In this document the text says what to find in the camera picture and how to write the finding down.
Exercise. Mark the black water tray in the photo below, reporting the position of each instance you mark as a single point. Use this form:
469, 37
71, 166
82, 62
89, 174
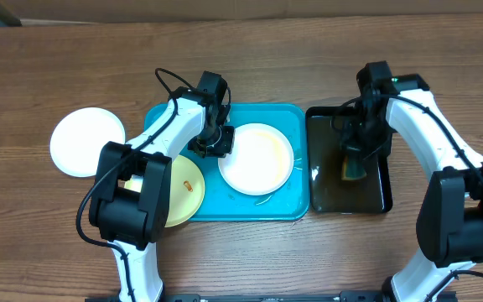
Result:
328, 191

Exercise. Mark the pink plate with ketchup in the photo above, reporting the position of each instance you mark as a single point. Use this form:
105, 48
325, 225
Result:
260, 162

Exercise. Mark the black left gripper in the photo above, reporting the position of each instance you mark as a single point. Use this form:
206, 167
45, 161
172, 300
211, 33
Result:
226, 148

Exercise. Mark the teal plastic tray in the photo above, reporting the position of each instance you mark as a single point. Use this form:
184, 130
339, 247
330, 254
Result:
288, 203

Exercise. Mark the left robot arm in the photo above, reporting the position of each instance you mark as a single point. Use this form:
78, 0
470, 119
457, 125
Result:
127, 207

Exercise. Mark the green yellow sponge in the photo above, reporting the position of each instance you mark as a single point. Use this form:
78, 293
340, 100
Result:
352, 169

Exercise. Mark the yellow plate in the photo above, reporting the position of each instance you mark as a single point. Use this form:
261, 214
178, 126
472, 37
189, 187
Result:
187, 191

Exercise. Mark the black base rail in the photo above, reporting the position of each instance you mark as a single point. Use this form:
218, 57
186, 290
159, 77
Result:
344, 296

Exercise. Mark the white plate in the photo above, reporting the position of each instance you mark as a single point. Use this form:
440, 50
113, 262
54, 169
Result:
77, 140

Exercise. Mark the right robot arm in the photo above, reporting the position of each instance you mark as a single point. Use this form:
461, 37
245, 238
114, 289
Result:
449, 227

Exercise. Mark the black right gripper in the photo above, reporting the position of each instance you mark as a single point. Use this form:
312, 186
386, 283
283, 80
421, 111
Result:
359, 147

